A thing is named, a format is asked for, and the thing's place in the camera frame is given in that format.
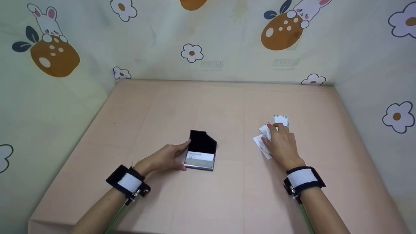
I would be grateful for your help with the person's right thumb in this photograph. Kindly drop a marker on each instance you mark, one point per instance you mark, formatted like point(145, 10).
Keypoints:
point(266, 140)

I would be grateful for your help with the black card case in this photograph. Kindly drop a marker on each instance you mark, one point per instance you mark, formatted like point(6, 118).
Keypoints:
point(202, 143)

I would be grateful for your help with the white business card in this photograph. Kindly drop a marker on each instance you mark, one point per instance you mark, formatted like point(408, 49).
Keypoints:
point(282, 119)
point(260, 145)
point(265, 131)
point(201, 156)

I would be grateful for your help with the person's right fingers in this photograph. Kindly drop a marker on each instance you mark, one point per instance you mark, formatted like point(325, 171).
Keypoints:
point(280, 128)

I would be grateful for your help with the person's left thumb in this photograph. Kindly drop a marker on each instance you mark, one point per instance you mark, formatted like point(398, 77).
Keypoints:
point(178, 166)

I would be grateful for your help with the person's left forearm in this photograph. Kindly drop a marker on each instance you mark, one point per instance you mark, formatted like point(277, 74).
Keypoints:
point(100, 214)

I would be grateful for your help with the person's left hand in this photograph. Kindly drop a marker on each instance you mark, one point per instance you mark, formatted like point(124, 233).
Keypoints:
point(161, 160)

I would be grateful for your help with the black wrist band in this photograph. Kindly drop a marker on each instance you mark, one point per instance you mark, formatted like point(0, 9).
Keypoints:
point(129, 182)
point(303, 177)

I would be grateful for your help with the person's left fingers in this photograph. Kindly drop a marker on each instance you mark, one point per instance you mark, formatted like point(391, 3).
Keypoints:
point(180, 147)

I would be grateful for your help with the person's right hand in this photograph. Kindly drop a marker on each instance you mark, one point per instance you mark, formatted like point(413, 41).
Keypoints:
point(283, 146)

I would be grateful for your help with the person's right forearm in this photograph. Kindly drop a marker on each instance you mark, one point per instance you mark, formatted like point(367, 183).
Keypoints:
point(323, 211)

